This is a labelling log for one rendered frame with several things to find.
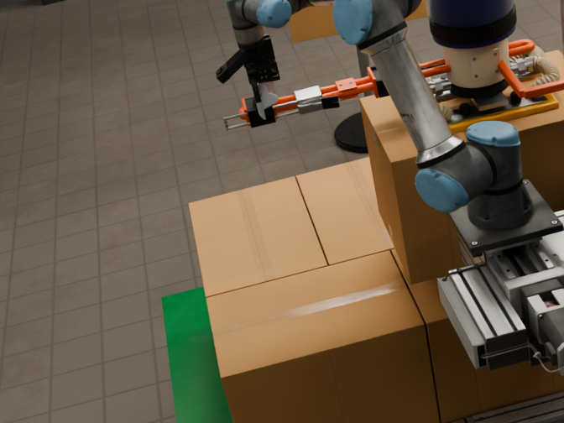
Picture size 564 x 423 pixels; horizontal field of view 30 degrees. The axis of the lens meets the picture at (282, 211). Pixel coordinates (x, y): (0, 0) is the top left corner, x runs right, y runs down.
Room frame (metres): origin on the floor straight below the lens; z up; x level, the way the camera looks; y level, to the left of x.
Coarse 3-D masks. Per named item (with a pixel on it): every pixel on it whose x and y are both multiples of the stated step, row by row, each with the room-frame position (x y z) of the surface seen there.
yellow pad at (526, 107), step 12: (516, 96) 2.45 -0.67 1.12; (552, 96) 2.46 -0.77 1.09; (468, 108) 2.45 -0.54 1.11; (492, 108) 2.46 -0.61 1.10; (504, 108) 2.44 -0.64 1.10; (516, 108) 2.43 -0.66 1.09; (528, 108) 2.42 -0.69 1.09; (540, 108) 2.42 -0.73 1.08; (552, 108) 2.42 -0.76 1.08; (456, 120) 2.44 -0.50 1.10; (468, 120) 2.43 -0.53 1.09; (480, 120) 2.42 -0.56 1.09; (492, 120) 2.42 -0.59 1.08; (504, 120) 2.42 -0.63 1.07; (456, 132) 2.42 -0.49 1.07
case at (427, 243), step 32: (384, 128) 2.52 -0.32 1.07; (544, 128) 2.35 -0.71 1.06; (384, 160) 2.44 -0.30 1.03; (544, 160) 2.35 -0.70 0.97; (384, 192) 2.54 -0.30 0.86; (416, 192) 2.34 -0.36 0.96; (544, 192) 2.35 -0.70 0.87; (384, 224) 2.65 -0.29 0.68; (416, 224) 2.34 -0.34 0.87; (448, 224) 2.35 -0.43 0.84; (416, 256) 2.34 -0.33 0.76; (448, 256) 2.35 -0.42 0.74
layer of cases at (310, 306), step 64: (256, 192) 3.25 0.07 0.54; (320, 192) 3.15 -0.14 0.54; (256, 256) 2.85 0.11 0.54; (320, 256) 2.77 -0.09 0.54; (384, 256) 2.69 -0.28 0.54; (256, 320) 2.51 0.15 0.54; (320, 320) 2.45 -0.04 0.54; (384, 320) 2.38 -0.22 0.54; (448, 320) 2.32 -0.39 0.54; (256, 384) 2.30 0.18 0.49; (320, 384) 2.30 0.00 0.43; (384, 384) 2.31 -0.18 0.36; (448, 384) 2.32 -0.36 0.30; (512, 384) 2.33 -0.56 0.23
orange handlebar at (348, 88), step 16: (512, 48) 2.57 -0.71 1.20; (528, 48) 2.53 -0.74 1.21; (432, 64) 2.57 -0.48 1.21; (448, 64) 2.54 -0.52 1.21; (352, 80) 2.57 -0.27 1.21; (368, 80) 2.57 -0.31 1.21; (512, 80) 2.37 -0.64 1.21; (560, 80) 2.31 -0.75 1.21; (288, 96) 2.57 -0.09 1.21; (352, 96) 2.53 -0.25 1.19; (528, 96) 2.29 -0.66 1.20; (240, 112) 2.54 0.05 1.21
